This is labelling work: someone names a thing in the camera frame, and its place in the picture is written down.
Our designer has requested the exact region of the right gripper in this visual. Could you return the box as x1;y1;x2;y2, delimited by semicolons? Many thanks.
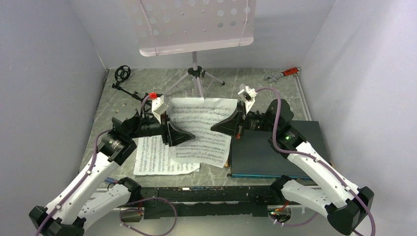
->
210;100;277;139

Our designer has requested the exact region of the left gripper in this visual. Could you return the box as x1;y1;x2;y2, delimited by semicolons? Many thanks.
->
128;105;195;147

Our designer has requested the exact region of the sheet music page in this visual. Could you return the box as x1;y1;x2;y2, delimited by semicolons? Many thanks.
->
168;97;237;168
133;136;200;176

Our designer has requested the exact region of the lilac music stand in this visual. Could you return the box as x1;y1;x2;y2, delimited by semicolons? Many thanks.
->
123;0;257;97

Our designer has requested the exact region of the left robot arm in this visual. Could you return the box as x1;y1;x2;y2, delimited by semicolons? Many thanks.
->
29;111;195;236

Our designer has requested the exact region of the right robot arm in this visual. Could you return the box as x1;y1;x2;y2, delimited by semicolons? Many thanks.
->
210;99;376;236

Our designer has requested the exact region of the dark blue flat box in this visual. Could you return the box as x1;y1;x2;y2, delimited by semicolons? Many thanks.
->
228;120;330;180

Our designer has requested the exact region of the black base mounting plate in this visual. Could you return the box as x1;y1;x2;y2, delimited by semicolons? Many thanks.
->
122;185;287;219

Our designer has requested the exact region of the black microphone stand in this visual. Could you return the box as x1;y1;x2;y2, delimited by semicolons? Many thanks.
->
112;65;149;102

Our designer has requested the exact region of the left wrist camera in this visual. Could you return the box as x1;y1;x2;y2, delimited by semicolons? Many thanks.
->
149;92;169;124

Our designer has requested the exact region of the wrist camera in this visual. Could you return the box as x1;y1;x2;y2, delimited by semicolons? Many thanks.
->
238;84;257;114
149;92;169;124

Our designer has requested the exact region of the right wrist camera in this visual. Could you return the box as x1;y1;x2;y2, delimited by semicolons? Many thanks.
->
238;84;257;114

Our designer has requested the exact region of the orange handled adjustable wrench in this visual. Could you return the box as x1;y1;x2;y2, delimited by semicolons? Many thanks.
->
264;67;301;83

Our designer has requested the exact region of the aluminium frame rail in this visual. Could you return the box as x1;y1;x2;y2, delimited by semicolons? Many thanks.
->
59;185;327;211

